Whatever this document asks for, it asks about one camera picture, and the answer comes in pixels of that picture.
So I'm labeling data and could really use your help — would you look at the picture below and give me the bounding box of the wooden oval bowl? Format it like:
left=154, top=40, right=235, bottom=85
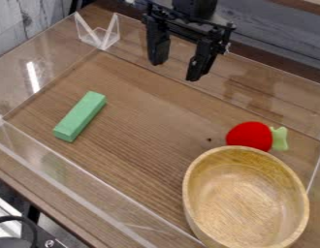
left=182, top=146, right=309, bottom=248

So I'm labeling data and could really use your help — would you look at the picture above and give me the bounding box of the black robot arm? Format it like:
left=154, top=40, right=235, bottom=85
left=142, top=0, right=235, bottom=81

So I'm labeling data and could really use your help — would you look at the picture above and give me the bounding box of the black cable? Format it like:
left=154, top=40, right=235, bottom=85
left=0, top=215, right=40, bottom=248

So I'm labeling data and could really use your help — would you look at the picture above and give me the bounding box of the red plush strawberry toy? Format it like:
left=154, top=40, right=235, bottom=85
left=225, top=121, right=289, bottom=152

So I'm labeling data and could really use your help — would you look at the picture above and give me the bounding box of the black metal table frame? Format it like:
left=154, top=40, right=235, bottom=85
left=18, top=200, right=81, bottom=248

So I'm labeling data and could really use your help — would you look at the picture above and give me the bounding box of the clear acrylic corner bracket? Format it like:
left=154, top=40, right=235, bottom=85
left=73, top=13, right=120, bottom=50

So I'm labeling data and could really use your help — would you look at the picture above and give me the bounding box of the clear acrylic enclosure wall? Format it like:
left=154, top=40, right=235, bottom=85
left=0, top=7, right=320, bottom=248

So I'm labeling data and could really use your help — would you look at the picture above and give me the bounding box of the green rectangular block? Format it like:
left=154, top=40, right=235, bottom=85
left=53, top=91, right=105, bottom=142

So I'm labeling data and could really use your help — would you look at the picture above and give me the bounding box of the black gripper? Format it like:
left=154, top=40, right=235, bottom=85
left=143, top=2, right=235, bottom=81

